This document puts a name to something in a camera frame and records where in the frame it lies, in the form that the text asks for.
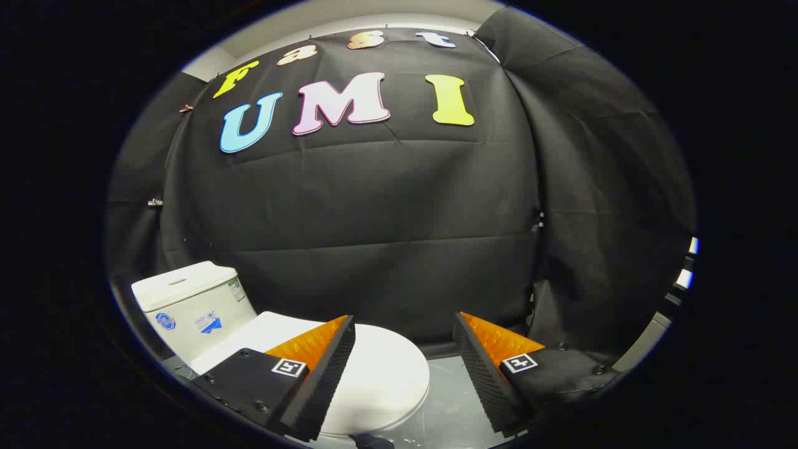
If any white toilet lid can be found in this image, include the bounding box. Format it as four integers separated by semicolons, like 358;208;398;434
190;311;431;437

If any white ceramic toilet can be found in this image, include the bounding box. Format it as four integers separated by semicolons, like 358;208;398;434
131;261;259;375

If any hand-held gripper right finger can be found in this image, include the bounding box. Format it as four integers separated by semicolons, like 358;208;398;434
453;312;624;436

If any grey board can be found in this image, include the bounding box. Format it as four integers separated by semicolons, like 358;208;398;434
614;312;674;373

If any black backdrop cloth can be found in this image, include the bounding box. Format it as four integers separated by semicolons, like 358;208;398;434
106;6;696;375

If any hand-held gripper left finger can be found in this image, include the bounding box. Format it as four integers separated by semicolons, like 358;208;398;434
190;315;356;442

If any white striped board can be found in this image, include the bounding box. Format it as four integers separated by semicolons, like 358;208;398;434
675;237;699;291

